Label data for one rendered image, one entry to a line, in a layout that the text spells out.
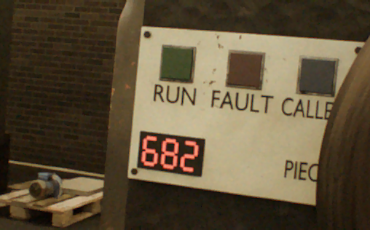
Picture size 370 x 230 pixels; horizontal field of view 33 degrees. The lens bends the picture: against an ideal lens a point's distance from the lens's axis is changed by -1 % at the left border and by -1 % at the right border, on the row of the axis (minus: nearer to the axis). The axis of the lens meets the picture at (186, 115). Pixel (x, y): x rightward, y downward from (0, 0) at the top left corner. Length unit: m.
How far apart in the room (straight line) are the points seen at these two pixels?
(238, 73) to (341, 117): 0.18
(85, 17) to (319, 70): 6.93
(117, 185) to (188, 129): 2.72
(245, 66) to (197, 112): 0.08
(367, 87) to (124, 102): 2.88
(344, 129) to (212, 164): 0.21
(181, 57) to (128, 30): 2.68
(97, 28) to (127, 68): 4.11
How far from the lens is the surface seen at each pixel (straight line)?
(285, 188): 0.71
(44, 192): 5.10
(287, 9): 0.73
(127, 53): 3.40
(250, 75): 0.71
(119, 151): 3.41
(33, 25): 7.91
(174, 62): 0.73
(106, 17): 7.45
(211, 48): 0.73
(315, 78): 0.70
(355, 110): 0.56
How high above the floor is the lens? 1.18
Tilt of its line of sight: 3 degrees down
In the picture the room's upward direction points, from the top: 6 degrees clockwise
